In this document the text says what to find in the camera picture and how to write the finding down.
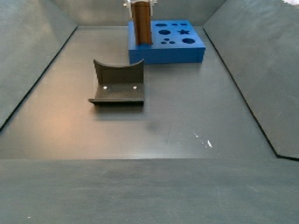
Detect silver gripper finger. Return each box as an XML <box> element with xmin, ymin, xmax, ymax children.
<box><xmin>122</xmin><ymin>0</ymin><xmax>132</xmax><ymax>7</ymax></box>

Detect brown arch peg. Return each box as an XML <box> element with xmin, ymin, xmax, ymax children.
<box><xmin>130</xmin><ymin>1</ymin><xmax>152</xmax><ymax>45</ymax></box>

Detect blue shape sorter block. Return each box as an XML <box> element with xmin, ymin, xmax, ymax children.
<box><xmin>128</xmin><ymin>20</ymin><xmax>205</xmax><ymax>64</ymax></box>

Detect black curved holder stand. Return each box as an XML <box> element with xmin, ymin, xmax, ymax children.
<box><xmin>88</xmin><ymin>60</ymin><xmax>145</xmax><ymax>105</ymax></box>

